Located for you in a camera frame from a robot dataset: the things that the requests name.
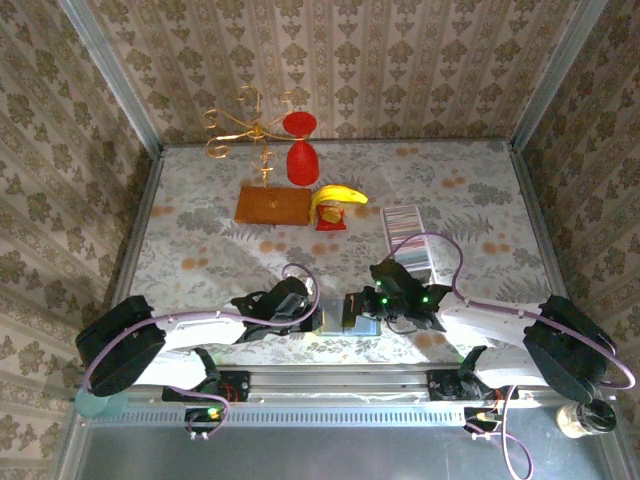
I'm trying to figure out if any pale green card holder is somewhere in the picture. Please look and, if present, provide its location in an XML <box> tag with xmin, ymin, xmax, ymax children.
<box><xmin>315</xmin><ymin>297</ymin><xmax>384</xmax><ymax>337</ymax></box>

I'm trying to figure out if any black VIP credit card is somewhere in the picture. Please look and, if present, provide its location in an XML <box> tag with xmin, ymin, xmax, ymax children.
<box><xmin>342</xmin><ymin>294</ymin><xmax>369</xmax><ymax>329</ymax></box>

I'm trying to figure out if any white tray of striped cards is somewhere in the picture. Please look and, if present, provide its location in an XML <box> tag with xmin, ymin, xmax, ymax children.
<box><xmin>380</xmin><ymin>203</ymin><xmax>436</xmax><ymax>284</ymax></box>

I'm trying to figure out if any red snack bag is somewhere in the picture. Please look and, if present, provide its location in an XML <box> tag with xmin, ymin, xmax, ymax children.
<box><xmin>314</xmin><ymin>203</ymin><xmax>348</xmax><ymax>232</ymax></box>

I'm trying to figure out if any yellow banana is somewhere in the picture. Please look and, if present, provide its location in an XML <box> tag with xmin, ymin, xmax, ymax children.
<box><xmin>309</xmin><ymin>184</ymin><xmax>369</xmax><ymax>225</ymax></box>

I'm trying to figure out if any red hourglass goblet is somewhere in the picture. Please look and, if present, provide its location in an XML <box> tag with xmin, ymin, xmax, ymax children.
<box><xmin>281</xmin><ymin>110</ymin><xmax>320</xmax><ymax>186</ymax></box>

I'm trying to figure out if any floral patterned tablecloth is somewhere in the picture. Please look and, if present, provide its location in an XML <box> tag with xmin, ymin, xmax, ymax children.
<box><xmin>112</xmin><ymin>139</ymin><xmax>576</xmax><ymax>366</ymax></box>

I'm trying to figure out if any teal plastic cup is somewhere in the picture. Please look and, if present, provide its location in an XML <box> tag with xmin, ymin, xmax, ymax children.
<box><xmin>74</xmin><ymin>390</ymin><xmax>129</xmax><ymax>420</ymax></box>

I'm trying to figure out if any glass jar black lid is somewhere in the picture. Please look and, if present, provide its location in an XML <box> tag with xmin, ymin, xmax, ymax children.
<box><xmin>557</xmin><ymin>399</ymin><xmax>617</xmax><ymax>440</ymax></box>

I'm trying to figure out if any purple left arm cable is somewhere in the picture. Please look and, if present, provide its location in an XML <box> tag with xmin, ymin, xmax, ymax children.
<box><xmin>82</xmin><ymin>263</ymin><xmax>321</xmax><ymax>444</ymax></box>

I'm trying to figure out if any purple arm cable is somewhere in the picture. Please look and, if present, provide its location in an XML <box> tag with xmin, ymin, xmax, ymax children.
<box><xmin>389</xmin><ymin>232</ymin><xmax>637</xmax><ymax>480</ymax></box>
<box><xmin>82</xmin><ymin>263</ymin><xmax>321</xmax><ymax>444</ymax></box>

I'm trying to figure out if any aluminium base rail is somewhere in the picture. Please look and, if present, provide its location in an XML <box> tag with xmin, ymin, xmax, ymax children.
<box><xmin>74</xmin><ymin>363</ymin><xmax>614</xmax><ymax>404</ymax></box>

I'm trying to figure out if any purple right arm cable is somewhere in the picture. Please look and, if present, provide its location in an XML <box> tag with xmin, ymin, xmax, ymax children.
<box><xmin>389</xmin><ymin>232</ymin><xmax>637</xmax><ymax>480</ymax></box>

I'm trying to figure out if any slotted grey cable duct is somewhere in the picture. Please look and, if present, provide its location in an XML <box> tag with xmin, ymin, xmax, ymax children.
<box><xmin>82</xmin><ymin>402</ymin><xmax>469</xmax><ymax>426</ymax></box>

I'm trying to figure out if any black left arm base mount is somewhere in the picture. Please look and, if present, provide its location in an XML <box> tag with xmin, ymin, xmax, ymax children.
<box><xmin>162</xmin><ymin>369</ymin><xmax>250</xmax><ymax>404</ymax></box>

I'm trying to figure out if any gold wire stand wooden base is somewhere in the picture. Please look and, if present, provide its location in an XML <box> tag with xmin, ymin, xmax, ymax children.
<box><xmin>201</xmin><ymin>84</ymin><xmax>314</xmax><ymax>227</ymax></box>

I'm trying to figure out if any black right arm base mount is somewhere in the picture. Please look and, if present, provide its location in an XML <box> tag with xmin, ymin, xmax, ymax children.
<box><xmin>427</xmin><ymin>369</ymin><xmax>519</xmax><ymax>401</ymax></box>

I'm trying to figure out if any aluminium table side rail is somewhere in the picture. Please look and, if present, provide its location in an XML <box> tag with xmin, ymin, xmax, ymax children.
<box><xmin>112</xmin><ymin>147</ymin><xmax>166</xmax><ymax>306</ymax></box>
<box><xmin>507</xmin><ymin>142</ymin><xmax>569</xmax><ymax>301</ymax></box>

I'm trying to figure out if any aluminium frame post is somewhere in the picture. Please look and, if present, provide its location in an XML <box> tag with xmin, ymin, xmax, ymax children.
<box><xmin>57</xmin><ymin>0</ymin><xmax>165</xmax><ymax>157</ymax></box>
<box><xmin>509</xmin><ymin>0</ymin><xmax>609</xmax><ymax>151</ymax></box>

